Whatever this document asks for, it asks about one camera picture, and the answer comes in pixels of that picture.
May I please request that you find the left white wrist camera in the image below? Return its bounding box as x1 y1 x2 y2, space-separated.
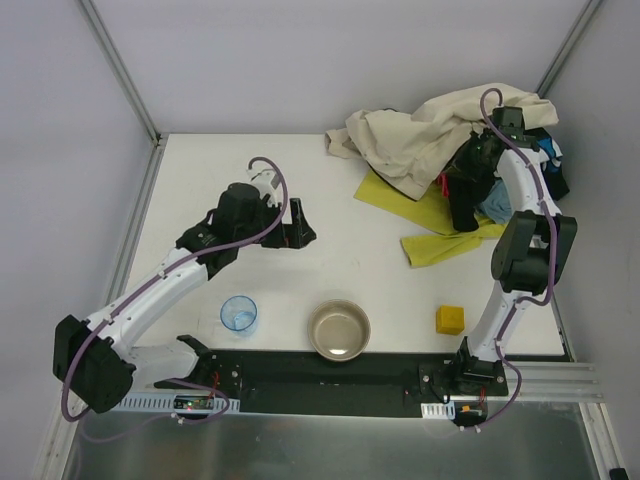
247 167 282 207

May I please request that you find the yellow-green cloth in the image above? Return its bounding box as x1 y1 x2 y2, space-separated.
354 171 506 268

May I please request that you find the left white cable duct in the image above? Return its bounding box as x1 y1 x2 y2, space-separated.
113 393 240 416

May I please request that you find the right aluminium frame post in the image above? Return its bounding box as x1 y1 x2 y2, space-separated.
536 0 607 98

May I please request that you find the right white cable duct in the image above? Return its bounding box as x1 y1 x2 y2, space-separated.
420 401 456 421

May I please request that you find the yellow cube block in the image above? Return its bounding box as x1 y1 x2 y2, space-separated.
435 305 465 336

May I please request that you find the blue white patterned cloth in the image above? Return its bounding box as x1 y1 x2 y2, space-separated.
537 137 563 175

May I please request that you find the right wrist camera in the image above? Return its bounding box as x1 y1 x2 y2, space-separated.
491 106 537 149

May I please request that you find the beige ceramic bowl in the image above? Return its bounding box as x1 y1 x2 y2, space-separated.
307 299 371 362

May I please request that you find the aluminium frame post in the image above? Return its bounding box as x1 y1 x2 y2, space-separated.
76 0 162 146
536 0 607 98

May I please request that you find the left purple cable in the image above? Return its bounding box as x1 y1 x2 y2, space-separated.
59 157 289 444

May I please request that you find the clear blue plastic cup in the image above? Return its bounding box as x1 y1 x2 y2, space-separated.
220 295 258 336

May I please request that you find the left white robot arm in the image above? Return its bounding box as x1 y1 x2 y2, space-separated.
53 183 316 413

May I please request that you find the beige cloth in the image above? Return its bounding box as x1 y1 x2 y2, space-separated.
325 83 559 200

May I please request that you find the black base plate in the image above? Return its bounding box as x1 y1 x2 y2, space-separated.
184 350 508 418

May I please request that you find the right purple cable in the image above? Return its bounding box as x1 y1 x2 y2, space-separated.
449 88 561 434

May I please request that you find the purple cable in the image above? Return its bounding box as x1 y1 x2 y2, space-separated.
59 157 289 444
449 88 561 434

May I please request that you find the black cloth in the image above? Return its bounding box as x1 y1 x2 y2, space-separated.
439 127 572 234

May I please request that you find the pink red cloth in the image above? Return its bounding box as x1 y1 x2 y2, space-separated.
436 173 449 198

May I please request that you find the left aluminium frame post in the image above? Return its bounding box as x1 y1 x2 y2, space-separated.
76 0 162 146

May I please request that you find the white cable duct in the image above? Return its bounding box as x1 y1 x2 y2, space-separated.
420 401 456 421
113 393 240 416

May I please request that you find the light blue cloth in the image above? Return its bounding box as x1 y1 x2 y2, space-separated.
476 179 513 225

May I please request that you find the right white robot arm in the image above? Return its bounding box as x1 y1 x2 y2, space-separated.
445 137 578 395

